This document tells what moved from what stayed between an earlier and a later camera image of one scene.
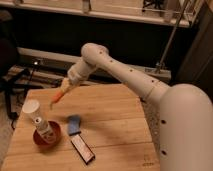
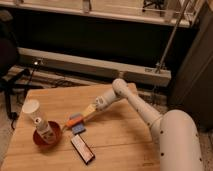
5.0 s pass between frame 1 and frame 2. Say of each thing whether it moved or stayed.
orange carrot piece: moved
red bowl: stayed
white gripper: moved
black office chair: stayed
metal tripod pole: stayed
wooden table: stayed
